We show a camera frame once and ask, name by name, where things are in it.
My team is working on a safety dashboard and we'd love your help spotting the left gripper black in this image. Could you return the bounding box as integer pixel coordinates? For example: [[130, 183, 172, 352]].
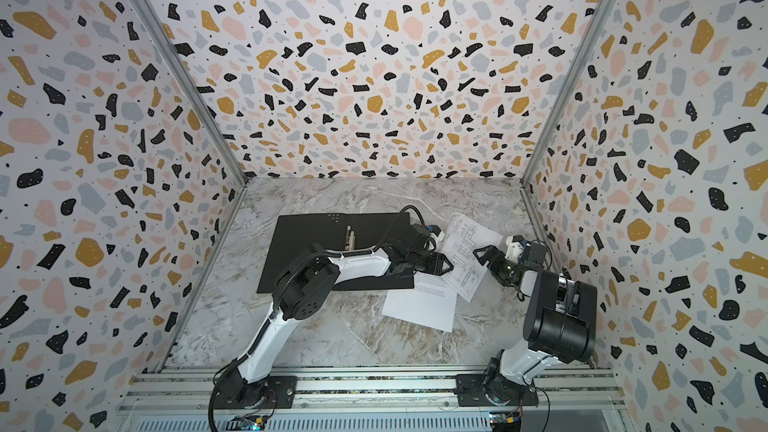
[[404, 252, 453, 277]]

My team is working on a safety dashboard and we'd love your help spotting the white technical drawing sheet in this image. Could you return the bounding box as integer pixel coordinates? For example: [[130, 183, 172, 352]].
[[438, 212, 503, 302]]

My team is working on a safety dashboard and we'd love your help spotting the orange folder black inside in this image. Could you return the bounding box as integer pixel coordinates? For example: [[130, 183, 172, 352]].
[[256, 212, 416, 295]]

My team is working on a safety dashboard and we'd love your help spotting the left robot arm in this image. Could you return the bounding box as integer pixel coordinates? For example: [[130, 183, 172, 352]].
[[212, 223, 453, 407]]

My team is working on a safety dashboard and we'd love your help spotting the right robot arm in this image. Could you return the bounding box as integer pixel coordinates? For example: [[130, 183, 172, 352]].
[[473, 236, 597, 405]]

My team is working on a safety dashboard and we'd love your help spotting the metal folder clip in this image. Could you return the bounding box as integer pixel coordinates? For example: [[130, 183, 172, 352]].
[[344, 226, 355, 251]]

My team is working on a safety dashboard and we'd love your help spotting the white text paper sheet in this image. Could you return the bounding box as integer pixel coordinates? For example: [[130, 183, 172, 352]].
[[382, 273, 457, 333]]

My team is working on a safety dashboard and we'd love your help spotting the right circuit board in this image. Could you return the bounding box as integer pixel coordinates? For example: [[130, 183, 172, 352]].
[[489, 412, 522, 432]]

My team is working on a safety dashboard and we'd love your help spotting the circuit board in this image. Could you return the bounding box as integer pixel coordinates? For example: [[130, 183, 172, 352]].
[[489, 412, 522, 432], [227, 414, 269, 432]]

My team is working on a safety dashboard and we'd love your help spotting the left circuit board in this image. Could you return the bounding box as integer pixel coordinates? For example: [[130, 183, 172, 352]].
[[227, 414, 269, 432]]

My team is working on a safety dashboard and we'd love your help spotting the right corner aluminium profile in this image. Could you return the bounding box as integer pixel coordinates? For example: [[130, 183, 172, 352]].
[[520, 0, 615, 190]]

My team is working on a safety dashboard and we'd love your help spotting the corner aluminium profile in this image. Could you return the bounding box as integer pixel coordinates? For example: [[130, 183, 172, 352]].
[[520, 0, 615, 190], [130, 0, 247, 188]]

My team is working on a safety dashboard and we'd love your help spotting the left corner aluminium profile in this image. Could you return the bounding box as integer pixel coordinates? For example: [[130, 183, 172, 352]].
[[130, 0, 247, 188]]

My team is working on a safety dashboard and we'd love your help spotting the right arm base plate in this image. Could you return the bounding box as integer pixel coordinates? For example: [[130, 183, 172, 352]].
[[455, 374, 539, 407]]

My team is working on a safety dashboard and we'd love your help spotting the aluminium mounting rail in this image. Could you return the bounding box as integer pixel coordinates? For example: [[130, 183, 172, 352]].
[[117, 365, 626, 415]]

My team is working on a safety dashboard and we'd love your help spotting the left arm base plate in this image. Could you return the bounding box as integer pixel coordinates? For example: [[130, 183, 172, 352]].
[[209, 371, 297, 410]]

